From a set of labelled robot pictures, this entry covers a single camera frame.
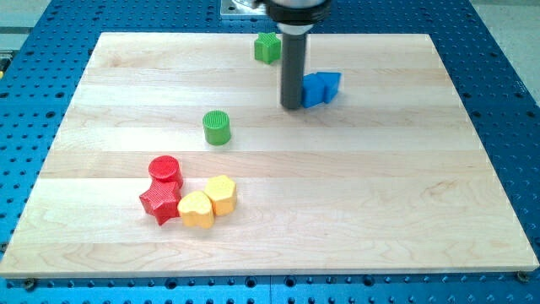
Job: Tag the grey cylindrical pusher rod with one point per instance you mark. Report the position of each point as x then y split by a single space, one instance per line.
292 70

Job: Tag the blue cube block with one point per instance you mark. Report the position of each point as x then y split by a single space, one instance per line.
312 90

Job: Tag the green star block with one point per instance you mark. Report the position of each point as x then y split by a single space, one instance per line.
267 47

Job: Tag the red star block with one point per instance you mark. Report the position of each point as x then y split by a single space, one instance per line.
161 200

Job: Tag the blue triangular block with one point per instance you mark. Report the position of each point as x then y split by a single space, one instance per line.
331 81

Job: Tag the green cylinder block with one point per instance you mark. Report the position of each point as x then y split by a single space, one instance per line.
216 125

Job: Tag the yellow pentagon block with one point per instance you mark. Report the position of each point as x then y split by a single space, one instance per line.
221 191

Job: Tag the light wooden board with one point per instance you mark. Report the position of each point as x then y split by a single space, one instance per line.
389 178

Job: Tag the red cylinder block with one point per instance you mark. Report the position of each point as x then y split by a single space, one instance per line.
165 168

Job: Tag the yellow heart block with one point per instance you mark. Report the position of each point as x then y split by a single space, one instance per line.
196 209

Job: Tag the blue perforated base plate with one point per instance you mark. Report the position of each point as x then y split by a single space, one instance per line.
40 80

